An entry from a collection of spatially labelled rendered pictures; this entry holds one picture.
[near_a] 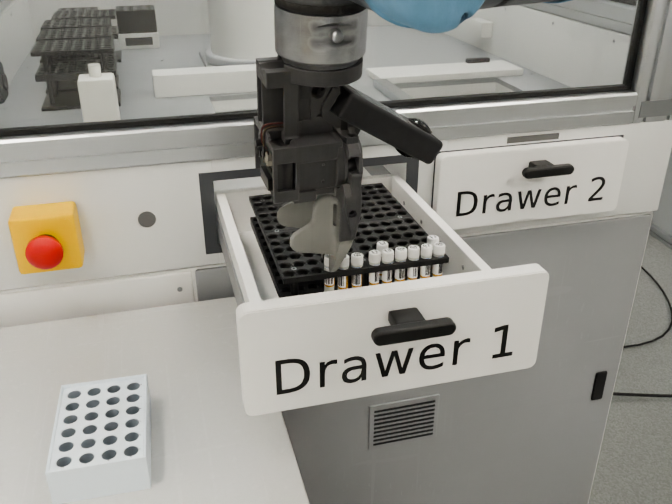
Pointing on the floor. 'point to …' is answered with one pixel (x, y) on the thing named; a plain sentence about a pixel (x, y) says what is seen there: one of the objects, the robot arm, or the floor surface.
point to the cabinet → (59, 304)
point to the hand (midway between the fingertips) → (336, 252)
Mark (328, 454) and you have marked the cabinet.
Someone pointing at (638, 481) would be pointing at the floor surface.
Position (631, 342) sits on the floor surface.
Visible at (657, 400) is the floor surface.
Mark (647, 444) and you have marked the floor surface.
